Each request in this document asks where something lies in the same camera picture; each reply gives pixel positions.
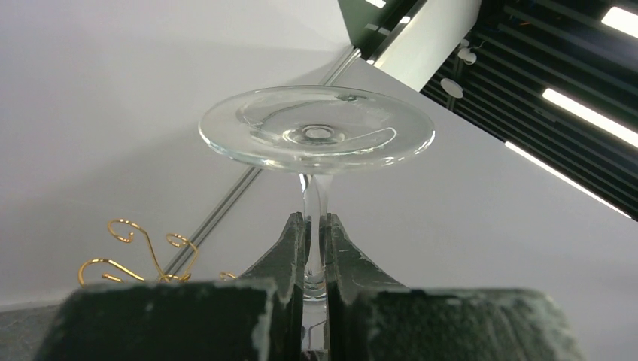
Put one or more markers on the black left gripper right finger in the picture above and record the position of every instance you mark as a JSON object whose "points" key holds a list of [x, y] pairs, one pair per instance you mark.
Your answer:
{"points": [[372, 316]]}

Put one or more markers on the gold wire rack wooden base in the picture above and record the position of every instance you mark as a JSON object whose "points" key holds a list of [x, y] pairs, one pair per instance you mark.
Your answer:
{"points": [[144, 265]]}

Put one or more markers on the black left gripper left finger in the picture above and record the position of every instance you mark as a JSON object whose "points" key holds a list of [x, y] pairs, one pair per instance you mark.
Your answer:
{"points": [[257, 316]]}

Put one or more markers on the clear wine glass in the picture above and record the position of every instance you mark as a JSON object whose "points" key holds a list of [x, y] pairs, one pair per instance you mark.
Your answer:
{"points": [[316, 132]]}

